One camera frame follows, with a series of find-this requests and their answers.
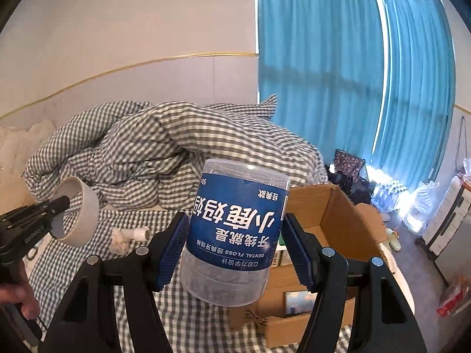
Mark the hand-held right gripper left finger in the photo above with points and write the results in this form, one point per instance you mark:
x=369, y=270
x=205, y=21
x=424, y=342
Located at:
x=173, y=250

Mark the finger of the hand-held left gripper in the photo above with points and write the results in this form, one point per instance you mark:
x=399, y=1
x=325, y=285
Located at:
x=55, y=204

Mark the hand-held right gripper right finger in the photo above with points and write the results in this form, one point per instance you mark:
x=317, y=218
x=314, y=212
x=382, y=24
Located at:
x=298, y=250

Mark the white tape roll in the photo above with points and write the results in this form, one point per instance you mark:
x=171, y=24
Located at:
x=86, y=206

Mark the brown cardboard box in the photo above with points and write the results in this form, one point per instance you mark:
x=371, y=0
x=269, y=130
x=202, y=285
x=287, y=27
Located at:
x=342, y=209

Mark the clear dental floss jar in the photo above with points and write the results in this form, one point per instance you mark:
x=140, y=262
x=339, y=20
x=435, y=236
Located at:
x=235, y=228

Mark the person's left hand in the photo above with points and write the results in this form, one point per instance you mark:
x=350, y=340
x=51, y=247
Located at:
x=22, y=298

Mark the white thread spool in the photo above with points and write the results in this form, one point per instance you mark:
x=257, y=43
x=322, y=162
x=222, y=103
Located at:
x=134, y=234

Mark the grey checked bed sheet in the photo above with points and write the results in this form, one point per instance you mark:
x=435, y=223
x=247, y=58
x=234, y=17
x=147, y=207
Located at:
x=59, y=261

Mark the small picture box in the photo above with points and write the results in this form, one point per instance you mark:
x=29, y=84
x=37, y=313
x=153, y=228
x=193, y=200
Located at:
x=298, y=301

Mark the crumpled white tissue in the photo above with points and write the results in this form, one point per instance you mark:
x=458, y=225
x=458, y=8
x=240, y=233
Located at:
x=118, y=242

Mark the white padded headboard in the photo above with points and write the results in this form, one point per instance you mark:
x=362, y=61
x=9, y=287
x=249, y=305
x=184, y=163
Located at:
x=14, y=154

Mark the dark cloth pile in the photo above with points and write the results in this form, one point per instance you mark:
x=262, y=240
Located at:
x=355, y=187

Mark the green slipper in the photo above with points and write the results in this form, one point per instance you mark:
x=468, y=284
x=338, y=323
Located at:
x=390, y=232
x=397, y=243

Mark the grey checked duvet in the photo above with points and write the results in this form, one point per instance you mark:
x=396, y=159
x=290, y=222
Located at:
x=165, y=143

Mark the pack of water bottles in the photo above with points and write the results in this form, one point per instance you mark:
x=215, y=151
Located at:
x=390, y=191

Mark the clear plastic bag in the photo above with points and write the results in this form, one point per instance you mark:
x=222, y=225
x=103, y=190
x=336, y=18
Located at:
x=419, y=206

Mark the white ribbed heater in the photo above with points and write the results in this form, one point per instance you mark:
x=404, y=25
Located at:
x=447, y=213

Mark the red white packet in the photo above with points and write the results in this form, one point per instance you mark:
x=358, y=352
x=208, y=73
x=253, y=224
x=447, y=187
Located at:
x=454, y=296

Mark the wide blue curtain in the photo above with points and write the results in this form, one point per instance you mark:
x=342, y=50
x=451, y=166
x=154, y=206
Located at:
x=316, y=62

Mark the narrow blue curtain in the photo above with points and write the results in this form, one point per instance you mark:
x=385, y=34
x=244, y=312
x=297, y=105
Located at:
x=415, y=81

